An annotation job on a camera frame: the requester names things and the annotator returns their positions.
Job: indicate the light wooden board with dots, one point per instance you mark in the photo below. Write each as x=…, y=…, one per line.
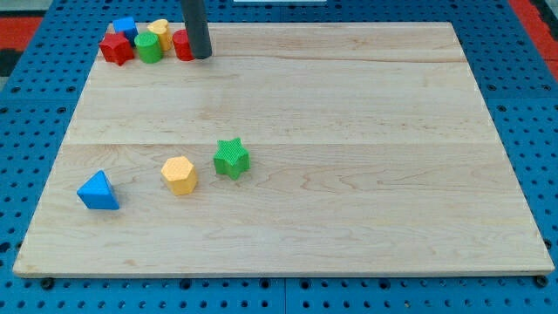
x=372, y=154

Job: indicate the green star block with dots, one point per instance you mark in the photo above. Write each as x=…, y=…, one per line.
x=231, y=158

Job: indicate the yellow hexagon block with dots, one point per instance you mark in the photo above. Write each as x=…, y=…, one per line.
x=179, y=175

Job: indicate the red cylinder block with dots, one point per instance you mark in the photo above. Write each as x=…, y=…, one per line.
x=182, y=46

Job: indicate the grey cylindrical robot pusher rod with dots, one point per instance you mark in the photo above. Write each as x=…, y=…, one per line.
x=196, y=24

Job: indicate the green cylinder block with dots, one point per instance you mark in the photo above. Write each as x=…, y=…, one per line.
x=148, y=47

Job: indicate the yellow heart block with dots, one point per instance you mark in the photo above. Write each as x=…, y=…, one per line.
x=160, y=28

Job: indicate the blue triangle block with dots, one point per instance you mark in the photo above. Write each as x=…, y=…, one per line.
x=98, y=193

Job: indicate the red star block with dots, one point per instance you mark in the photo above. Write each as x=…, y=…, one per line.
x=116, y=48

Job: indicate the blue cube block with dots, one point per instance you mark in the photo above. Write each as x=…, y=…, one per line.
x=128, y=26

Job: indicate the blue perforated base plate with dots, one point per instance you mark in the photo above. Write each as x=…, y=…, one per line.
x=513, y=56

